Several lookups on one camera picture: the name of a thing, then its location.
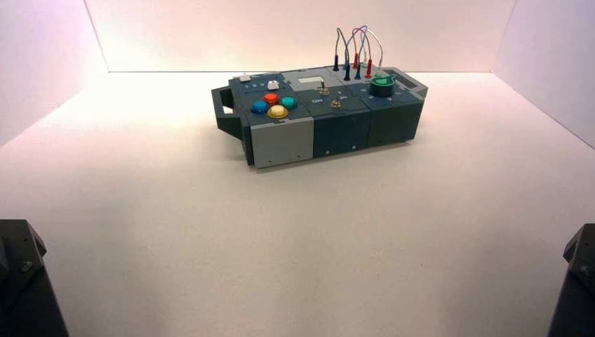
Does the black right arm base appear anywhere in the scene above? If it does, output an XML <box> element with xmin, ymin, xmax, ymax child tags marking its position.
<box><xmin>548</xmin><ymin>223</ymin><xmax>595</xmax><ymax>337</ymax></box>

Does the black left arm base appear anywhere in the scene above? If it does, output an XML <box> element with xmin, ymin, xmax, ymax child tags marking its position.
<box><xmin>0</xmin><ymin>219</ymin><xmax>69</xmax><ymax>337</ymax></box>

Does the dark teal grey control box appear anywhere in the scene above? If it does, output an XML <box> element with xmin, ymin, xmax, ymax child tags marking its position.
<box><xmin>210</xmin><ymin>65</ymin><xmax>429</xmax><ymax>169</ymax></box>

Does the green pointer rotary knob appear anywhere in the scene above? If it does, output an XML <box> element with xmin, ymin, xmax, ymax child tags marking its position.
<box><xmin>369</xmin><ymin>74</ymin><xmax>397</xmax><ymax>98</ymax></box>

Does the grey cable black plug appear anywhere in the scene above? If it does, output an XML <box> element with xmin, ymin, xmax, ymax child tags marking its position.
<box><xmin>332</xmin><ymin>27</ymin><xmax>349</xmax><ymax>72</ymax></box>

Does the red banana plug cable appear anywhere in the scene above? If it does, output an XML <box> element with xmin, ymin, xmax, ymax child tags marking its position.
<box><xmin>352</xmin><ymin>28</ymin><xmax>374</xmax><ymax>80</ymax></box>

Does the white banana plug cable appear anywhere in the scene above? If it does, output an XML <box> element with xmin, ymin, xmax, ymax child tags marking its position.
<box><xmin>362</xmin><ymin>28</ymin><xmax>385</xmax><ymax>75</ymax></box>

